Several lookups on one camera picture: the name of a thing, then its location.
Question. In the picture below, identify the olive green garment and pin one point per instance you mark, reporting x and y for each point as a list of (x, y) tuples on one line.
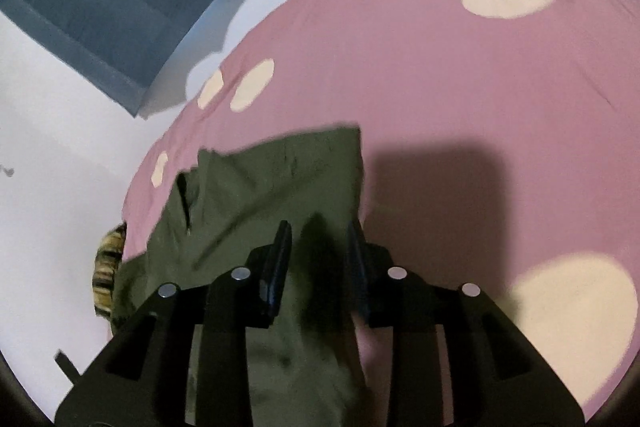
[(304, 370)]

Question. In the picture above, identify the pink polka dot bedsheet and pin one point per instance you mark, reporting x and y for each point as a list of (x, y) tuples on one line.
[(500, 143)]

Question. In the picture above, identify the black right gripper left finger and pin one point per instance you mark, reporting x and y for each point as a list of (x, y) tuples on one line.
[(141, 377)]

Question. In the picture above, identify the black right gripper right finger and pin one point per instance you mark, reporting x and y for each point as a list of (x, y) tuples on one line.
[(498, 378)]

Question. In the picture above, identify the striped brown yellow pillow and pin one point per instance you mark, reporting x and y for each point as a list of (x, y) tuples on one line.
[(106, 263)]

